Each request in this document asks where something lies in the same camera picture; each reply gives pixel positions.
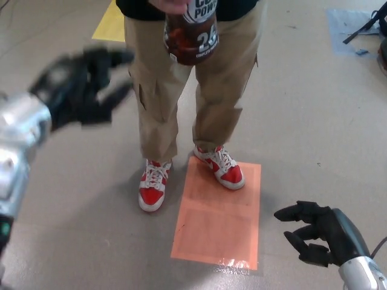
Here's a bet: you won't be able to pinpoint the black bag strap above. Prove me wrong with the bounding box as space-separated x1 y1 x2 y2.
342 10 387 45

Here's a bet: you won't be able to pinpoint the dark round object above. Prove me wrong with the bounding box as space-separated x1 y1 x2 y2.
376 37 387 76

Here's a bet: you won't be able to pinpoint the orange floor sheet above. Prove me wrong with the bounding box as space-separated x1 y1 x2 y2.
170 156 262 271

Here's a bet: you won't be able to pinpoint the brown protein shake bottle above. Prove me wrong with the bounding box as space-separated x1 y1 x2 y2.
163 0 219 66

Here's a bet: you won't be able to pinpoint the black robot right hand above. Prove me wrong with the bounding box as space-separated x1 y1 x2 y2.
273 201 371 268

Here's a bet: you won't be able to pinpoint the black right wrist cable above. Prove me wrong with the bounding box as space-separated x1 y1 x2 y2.
370 237 387 257

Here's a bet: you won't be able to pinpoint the blue floor sheet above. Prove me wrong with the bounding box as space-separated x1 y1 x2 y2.
325 8 387 57

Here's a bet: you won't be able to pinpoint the person's bare hand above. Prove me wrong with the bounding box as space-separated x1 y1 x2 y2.
158 0 191 15

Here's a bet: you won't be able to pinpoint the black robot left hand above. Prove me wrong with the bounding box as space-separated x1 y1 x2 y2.
28 47 135 132

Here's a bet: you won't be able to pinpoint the red white sneaker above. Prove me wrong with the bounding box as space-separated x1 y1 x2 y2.
138 159 173 213
193 145 246 191

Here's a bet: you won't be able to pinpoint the yellow floor marking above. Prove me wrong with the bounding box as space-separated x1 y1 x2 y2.
91 0 126 42

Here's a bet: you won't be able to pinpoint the khaki cargo trousers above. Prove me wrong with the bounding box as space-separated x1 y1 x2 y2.
123 5 268 163

